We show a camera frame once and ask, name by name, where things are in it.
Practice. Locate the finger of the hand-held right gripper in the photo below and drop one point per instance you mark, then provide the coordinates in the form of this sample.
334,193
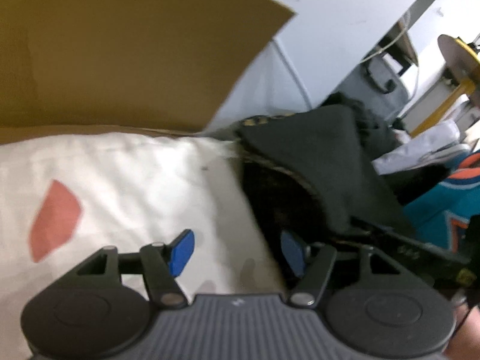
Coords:
363,236

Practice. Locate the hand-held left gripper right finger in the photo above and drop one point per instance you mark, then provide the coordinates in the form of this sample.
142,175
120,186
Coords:
292,255

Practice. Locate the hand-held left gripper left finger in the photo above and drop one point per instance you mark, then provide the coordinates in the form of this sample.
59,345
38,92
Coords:
183,251

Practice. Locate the black pants with patterned trim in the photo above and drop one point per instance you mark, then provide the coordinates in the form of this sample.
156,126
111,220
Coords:
318,150

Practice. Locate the leopard print cloth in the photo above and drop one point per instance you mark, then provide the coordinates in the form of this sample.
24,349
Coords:
262,122

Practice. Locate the person's right hand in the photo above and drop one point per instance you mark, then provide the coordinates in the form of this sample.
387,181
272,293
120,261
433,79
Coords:
468,330

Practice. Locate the teal patterned cloth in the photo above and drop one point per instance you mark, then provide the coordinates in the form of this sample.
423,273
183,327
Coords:
438,202

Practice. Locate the cream bear printed blanket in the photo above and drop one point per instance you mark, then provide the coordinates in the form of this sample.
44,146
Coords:
131,180

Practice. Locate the white crumpled item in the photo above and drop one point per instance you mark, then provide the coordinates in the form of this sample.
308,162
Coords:
423,146

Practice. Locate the dark grey garment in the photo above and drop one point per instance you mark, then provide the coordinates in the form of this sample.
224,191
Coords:
375,127

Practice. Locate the grey bag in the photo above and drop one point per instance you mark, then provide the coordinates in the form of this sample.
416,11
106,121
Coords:
375,82

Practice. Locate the brown cardboard sheet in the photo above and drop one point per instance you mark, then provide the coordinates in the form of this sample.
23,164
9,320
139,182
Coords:
131,52

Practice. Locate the round table with yellow frame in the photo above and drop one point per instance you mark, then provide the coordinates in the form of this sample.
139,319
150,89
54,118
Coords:
455,54

